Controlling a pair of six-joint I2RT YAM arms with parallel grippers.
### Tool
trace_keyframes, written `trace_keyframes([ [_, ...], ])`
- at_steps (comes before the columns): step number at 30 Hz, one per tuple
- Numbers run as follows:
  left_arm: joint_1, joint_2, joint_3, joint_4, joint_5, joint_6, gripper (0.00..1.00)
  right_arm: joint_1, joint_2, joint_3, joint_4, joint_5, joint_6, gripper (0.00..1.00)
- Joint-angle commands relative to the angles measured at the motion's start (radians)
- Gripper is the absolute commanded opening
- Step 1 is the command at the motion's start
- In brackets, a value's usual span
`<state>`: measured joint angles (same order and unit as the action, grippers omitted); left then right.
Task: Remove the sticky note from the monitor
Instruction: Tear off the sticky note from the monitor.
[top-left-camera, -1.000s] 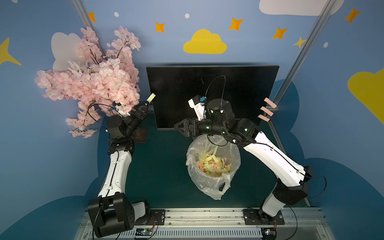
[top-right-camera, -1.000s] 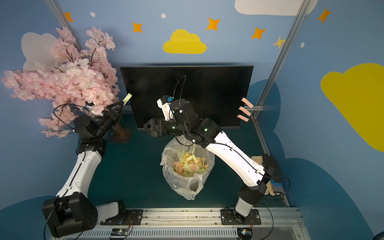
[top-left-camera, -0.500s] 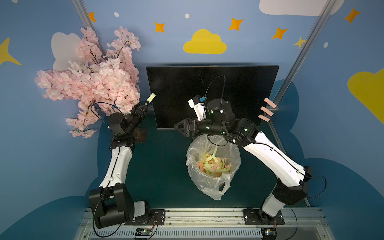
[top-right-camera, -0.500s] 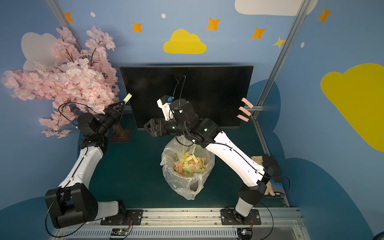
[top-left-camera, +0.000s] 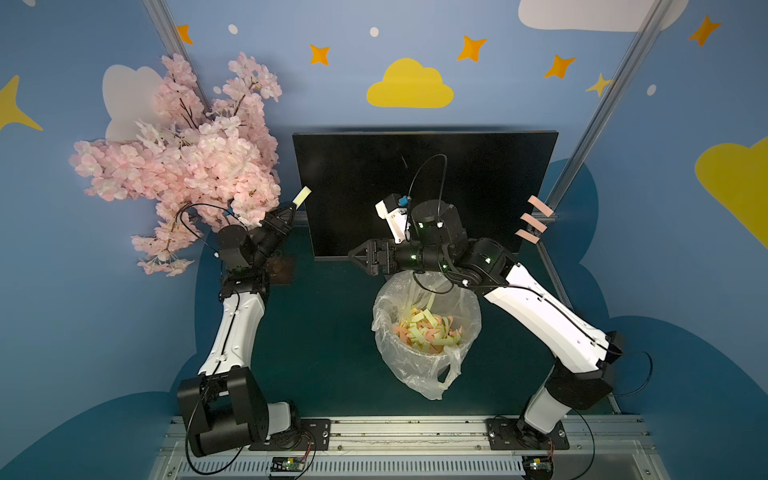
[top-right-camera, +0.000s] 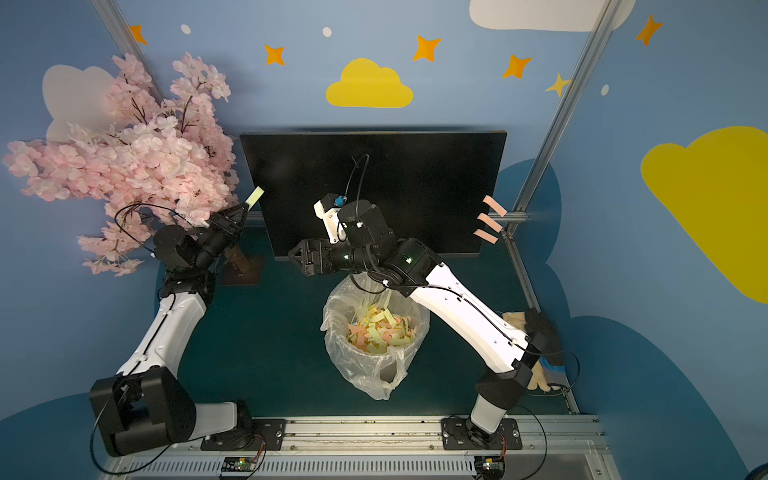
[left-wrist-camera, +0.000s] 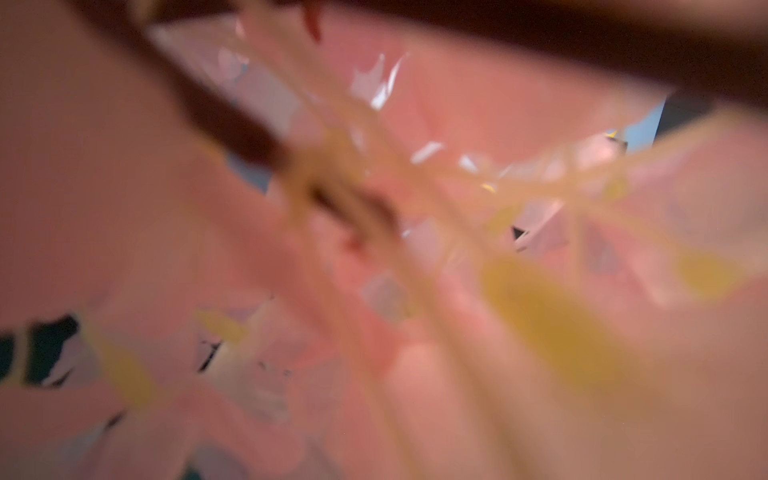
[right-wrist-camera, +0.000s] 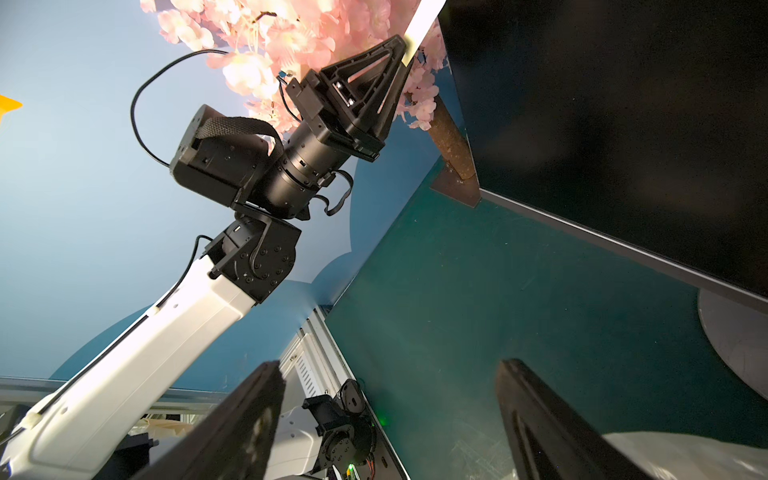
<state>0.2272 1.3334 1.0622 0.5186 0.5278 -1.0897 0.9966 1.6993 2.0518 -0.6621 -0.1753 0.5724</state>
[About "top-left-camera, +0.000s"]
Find yellow sticky note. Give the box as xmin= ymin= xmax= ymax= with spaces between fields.
xmin=292 ymin=186 xmax=312 ymax=209

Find pile of discarded sticky notes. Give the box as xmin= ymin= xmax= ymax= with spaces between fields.
xmin=392 ymin=293 xmax=464 ymax=355

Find left circuit board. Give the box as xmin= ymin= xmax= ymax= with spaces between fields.
xmin=269 ymin=457 xmax=306 ymax=476

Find aluminium frame post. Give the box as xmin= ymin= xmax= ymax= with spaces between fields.
xmin=143 ymin=1 xmax=209 ymax=127
xmin=547 ymin=0 xmax=674 ymax=210

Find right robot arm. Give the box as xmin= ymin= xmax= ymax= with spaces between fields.
xmin=348 ymin=195 xmax=623 ymax=438

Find brown tree base plate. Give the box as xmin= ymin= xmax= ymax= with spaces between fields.
xmin=266 ymin=252 xmax=297 ymax=286

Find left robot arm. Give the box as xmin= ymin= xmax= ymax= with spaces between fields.
xmin=177 ymin=204 xmax=302 ymax=458

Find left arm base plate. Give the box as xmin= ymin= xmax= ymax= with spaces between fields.
xmin=248 ymin=418 xmax=332 ymax=452

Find pink cherry blossom tree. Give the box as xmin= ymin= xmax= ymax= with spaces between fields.
xmin=70 ymin=54 xmax=282 ymax=277

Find right camera cable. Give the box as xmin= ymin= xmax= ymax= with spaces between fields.
xmin=405 ymin=153 xmax=450 ymax=217

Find black computer monitor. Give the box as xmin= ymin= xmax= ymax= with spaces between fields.
xmin=293 ymin=131 xmax=558 ymax=259

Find trash bin with plastic bag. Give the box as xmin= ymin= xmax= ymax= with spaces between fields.
xmin=371 ymin=271 xmax=482 ymax=401

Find left camera cable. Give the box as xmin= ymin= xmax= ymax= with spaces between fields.
xmin=177 ymin=202 xmax=241 ymax=256

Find circuit board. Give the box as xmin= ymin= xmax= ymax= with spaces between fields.
xmin=522 ymin=456 xmax=554 ymax=480
xmin=269 ymin=457 xmax=306 ymax=476

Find right aluminium frame post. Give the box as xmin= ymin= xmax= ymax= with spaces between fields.
xmin=547 ymin=0 xmax=674 ymax=210

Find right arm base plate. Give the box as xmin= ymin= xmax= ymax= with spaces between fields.
xmin=485 ymin=415 xmax=570 ymax=451

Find aluminium front rail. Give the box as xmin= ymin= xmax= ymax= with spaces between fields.
xmin=149 ymin=414 xmax=670 ymax=479

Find left aluminium frame post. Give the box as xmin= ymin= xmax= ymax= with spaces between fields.
xmin=143 ymin=1 xmax=209 ymax=127

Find pink sticky note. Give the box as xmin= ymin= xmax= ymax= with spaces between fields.
xmin=521 ymin=213 xmax=547 ymax=233
xmin=516 ymin=229 xmax=540 ymax=244
xmin=528 ymin=195 xmax=554 ymax=218

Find camera cable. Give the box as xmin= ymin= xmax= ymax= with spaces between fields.
xmin=177 ymin=202 xmax=241 ymax=256
xmin=405 ymin=153 xmax=450 ymax=217

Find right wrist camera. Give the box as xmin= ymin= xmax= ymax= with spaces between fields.
xmin=375 ymin=194 xmax=410 ymax=244

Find right circuit board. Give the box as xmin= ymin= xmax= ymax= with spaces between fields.
xmin=522 ymin=456 xmax=554 ymax=480

